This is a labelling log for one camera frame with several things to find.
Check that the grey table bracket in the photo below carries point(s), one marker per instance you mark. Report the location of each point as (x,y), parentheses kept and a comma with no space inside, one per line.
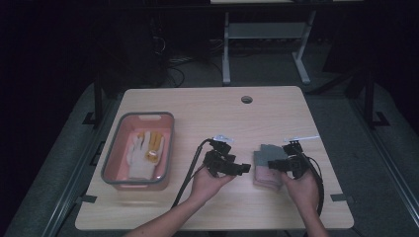
(86,198)
(341,197)

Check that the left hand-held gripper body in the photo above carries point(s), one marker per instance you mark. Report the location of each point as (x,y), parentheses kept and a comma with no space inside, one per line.
(217,161)

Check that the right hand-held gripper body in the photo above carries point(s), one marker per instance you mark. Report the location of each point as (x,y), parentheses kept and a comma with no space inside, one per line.
(296,163)

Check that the aluminium frame rail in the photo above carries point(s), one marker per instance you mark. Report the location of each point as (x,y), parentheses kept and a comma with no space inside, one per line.
(82,164)
(385,154)

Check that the person's left hand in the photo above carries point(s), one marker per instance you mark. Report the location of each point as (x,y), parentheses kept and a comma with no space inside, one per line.
(206,186)

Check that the white metal desk frame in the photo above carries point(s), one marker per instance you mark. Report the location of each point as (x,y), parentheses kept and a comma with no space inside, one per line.
(263,30)

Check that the person's right hand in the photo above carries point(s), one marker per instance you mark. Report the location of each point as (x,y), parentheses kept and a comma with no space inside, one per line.
(301,192)

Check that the pink plastic bin grey rim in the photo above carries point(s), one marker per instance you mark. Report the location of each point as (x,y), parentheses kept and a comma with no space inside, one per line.
(115,164)

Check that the black stand post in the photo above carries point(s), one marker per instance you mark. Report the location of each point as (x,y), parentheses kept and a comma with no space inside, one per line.
(369,98)
(98,98)

